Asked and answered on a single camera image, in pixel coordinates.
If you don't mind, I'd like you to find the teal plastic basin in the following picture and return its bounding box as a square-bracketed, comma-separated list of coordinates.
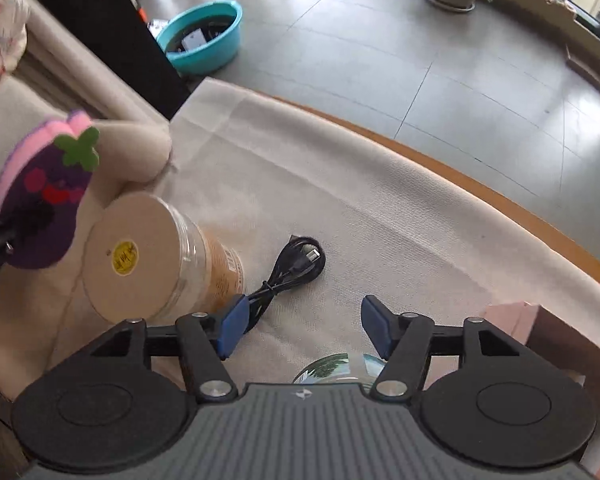
[156, 1, 244, 76]

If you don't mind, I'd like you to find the tall clear plastic jar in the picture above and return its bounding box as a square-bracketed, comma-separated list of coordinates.
[82, 192, 246, 325]

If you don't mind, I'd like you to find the flat cardboard piece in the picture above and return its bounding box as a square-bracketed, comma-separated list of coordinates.
[565, 45, 600, 92]

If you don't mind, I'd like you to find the purple fruit-shaped sponge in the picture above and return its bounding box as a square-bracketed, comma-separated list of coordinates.
[0, 109, 101, 270]

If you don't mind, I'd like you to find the black cable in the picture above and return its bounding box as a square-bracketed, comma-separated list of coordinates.
[240, 235, 327, 333]

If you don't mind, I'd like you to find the beige sofa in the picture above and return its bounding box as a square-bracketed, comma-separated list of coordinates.
[0, 0, 173, 401]

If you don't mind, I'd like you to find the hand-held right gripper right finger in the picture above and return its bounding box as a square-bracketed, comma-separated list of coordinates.
[361, 296, 523, 404]

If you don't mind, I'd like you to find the beige tablecloth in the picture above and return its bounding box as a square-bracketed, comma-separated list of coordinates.
[170, 77, 600, 391]

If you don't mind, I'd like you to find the brown cardboard box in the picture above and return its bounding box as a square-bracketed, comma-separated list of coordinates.
[480, 301, 600, 480]

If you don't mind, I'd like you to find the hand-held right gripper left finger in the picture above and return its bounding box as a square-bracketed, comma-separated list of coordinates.
[87, 294, 248, 404]

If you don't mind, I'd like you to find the green-lid glass jar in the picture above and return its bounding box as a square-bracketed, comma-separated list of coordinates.
[291, 353, 388, 386]

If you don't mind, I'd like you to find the black panel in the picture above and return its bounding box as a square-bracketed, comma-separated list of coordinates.
[10, 0, 191, 121]

